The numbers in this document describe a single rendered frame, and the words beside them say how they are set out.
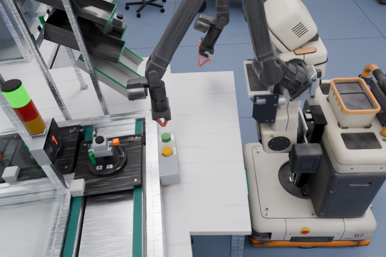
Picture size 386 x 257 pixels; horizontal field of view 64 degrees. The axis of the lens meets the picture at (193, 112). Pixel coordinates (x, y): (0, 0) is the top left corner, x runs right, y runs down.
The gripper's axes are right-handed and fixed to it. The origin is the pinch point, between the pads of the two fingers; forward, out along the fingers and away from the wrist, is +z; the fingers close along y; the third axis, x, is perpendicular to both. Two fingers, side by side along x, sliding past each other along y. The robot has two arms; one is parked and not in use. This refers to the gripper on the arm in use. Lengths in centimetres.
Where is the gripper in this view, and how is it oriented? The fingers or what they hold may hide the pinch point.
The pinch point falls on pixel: (163, 124)
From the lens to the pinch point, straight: 116.3
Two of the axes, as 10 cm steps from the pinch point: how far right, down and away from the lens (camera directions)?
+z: 0.6, 7.2, 6.9
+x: 9.9, -1.3, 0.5
